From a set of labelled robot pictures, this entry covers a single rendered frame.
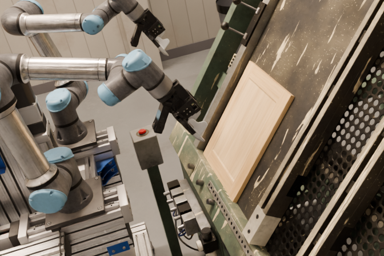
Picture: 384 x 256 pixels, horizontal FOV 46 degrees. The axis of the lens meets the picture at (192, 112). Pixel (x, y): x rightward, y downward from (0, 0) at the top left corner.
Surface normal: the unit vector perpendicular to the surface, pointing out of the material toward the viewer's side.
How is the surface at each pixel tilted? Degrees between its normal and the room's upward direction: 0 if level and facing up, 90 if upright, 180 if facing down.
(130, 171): 0
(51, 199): 98
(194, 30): 90
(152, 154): 90
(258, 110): 54
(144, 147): 90
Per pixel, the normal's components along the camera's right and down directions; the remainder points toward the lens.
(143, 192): -0.18, -0.85
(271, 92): -0.86, -0.26
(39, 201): 0.05, 0.61
